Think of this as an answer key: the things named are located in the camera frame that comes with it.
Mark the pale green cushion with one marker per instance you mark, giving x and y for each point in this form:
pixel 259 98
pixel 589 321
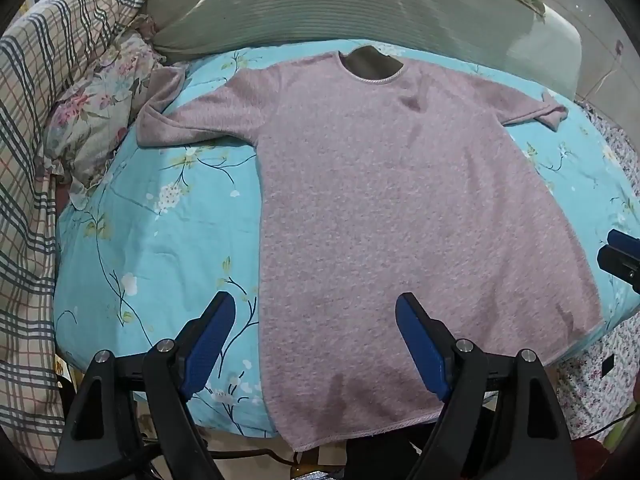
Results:
pixel 545 50

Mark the plaid blanket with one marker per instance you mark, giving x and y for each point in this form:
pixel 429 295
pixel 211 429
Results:
pixel 30 160

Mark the floral ruffled pillow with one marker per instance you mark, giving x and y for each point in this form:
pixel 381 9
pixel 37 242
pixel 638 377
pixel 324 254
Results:
pixel 100 105

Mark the blue floral bedsheet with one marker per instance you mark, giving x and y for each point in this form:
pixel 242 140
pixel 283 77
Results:
pixel 175 240

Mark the small-flower print sheet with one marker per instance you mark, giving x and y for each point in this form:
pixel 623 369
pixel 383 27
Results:
pixel 590 390

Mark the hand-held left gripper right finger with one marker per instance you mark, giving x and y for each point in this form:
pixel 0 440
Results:
pixel 422 345

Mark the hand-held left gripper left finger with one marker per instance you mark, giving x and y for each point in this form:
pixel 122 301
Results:
pixel 207 345

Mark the mauve knit child's dress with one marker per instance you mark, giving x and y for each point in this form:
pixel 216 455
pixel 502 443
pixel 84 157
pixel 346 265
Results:
pixel 375 210

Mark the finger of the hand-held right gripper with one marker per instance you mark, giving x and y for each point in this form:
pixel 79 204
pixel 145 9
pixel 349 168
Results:
pixel 620 262

